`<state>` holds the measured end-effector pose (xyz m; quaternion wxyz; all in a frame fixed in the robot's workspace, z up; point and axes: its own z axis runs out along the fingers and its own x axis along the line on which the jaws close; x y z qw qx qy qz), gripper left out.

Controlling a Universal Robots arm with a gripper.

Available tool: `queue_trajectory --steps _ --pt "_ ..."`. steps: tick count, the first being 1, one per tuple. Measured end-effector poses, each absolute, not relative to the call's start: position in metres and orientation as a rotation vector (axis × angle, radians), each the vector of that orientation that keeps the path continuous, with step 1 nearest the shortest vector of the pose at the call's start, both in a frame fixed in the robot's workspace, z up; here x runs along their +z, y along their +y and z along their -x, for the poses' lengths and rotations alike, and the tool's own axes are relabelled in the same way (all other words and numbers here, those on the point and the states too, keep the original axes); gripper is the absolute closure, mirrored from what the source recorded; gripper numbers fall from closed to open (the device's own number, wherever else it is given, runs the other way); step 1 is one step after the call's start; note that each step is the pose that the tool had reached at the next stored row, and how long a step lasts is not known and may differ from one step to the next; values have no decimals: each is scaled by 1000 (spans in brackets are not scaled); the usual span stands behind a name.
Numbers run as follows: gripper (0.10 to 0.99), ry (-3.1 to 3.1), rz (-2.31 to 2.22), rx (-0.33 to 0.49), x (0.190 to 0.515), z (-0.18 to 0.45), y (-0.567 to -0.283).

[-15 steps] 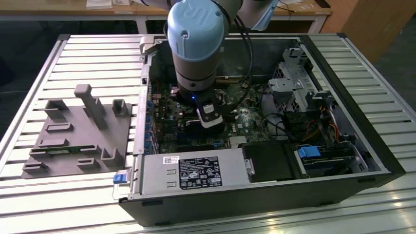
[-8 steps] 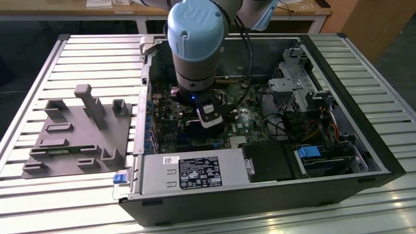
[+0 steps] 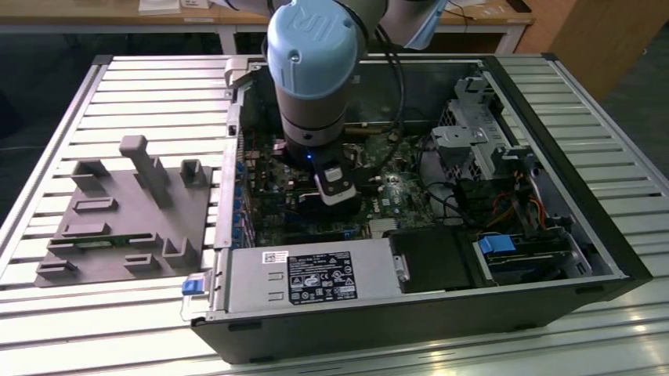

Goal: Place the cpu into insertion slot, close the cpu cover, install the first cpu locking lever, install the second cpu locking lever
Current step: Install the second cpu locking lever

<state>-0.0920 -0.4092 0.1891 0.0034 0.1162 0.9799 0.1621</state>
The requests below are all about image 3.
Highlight CPU socket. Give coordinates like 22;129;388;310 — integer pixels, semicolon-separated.
341;143;368;176

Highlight green motherboard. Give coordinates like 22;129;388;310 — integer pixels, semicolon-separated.
237;119;438;251

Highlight silver chipset heat sink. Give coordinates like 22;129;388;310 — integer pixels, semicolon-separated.
367;218;402;239

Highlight silver power supply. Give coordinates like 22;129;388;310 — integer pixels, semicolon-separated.
207;239;407;314

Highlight perforated metal drive cage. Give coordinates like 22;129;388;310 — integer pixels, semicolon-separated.
428;76;539;185

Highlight black plastic shroud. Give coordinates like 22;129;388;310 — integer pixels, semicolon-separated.
387;226;479;295

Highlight grey parts rack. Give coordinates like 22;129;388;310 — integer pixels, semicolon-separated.
30;134;216;290

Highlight hard disk in blue carrier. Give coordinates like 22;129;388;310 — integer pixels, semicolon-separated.
478;233;574;286

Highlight green RAM stick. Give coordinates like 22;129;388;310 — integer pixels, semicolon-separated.
76;238;156;248

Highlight black PC case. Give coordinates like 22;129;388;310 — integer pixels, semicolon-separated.
180;52;654;365

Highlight wooden desk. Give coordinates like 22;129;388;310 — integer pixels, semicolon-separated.
0;0;535;56

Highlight metal disk bay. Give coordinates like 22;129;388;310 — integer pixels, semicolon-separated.
468;229;596;289

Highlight wooden cabinet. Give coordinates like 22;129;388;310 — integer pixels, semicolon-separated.
514;0;669;103

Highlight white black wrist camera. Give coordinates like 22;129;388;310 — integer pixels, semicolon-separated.
311;163;360;208

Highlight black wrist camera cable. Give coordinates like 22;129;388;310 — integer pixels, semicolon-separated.
372;23;408;138

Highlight black data cable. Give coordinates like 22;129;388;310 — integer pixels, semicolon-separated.
422;179;482;230

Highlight orange yellow power wires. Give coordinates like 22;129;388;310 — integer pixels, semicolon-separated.
490;190;552;232

